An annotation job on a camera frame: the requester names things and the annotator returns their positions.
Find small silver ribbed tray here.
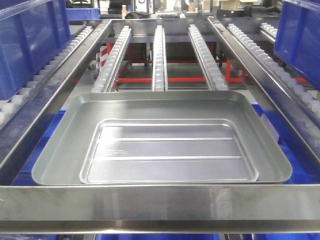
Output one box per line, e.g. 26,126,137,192
79,119,259,185

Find large grey metal tray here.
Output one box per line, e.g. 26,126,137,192
32,90,293,186

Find blue bin under tray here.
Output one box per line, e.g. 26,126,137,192
12,101,320,186

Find steel rack front bar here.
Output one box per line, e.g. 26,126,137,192
0,184,320,234

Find far right roller track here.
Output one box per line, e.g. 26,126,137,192
227,23,320,119

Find roller track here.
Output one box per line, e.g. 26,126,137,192
0,26,94,127
227,23,320,119

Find far left roller track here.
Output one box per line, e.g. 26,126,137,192
0,26,94,127

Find blue bin upper left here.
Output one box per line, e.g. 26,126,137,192
0,0,71,100

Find blue bin upper right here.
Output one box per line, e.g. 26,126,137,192
274,0,320,90

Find centre roller track rail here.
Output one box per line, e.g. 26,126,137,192
151,25,168,92

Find roller track rail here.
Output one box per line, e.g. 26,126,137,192
151,25,168,92
188,24,229,91
91,25,132,93

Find left roller track rail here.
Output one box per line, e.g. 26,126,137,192
91,25,132,93

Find right roller track rail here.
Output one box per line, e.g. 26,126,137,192
188,24,229,91

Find red floor frame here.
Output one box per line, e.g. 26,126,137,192
99,43,307,84

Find steel left divider rail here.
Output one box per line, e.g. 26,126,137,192
0,20,113,185

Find steel divider rail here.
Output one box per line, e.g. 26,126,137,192
208,16,320,164
0,20,113,185

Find steel right divider rail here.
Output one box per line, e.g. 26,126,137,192
208,16,320,164

